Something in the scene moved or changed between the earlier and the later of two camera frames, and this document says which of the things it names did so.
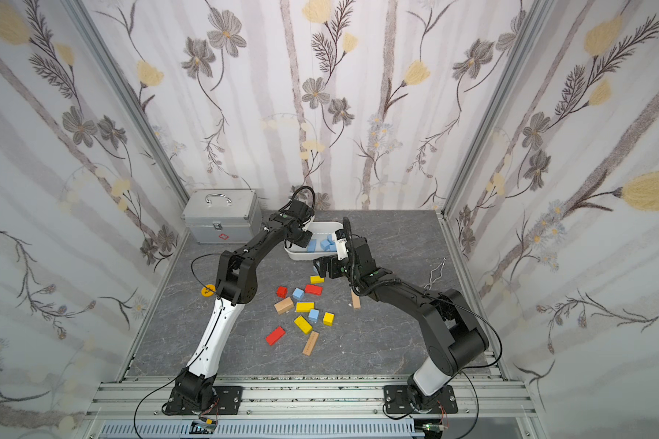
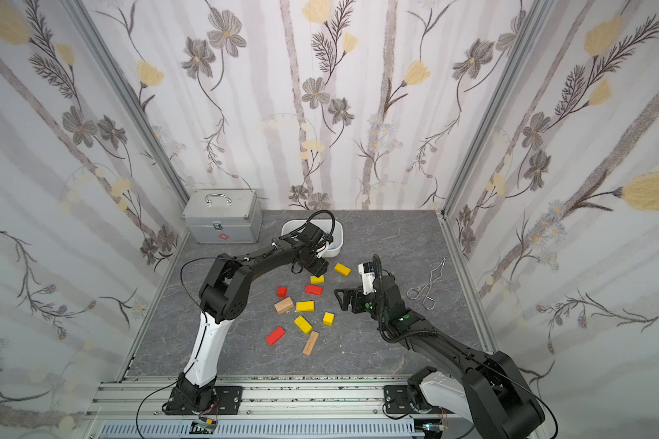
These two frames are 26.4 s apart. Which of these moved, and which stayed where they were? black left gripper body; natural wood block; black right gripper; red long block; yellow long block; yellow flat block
Moved: black left gripper body; black right gripper
Stayed: natural wood block; yellow flat block; red long block; yellow long block
